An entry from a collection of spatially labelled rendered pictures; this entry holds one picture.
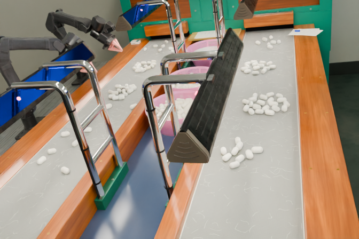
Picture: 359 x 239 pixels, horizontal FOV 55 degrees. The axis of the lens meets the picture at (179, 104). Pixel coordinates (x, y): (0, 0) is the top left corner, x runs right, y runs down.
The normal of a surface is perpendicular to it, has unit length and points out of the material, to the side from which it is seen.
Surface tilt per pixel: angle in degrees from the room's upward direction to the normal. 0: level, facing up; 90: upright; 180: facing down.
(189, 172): 0
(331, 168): 0
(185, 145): 90
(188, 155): 90
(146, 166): 0
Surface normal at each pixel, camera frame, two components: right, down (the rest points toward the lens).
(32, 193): -0.17, -0.87
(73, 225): 0.95, -0.02
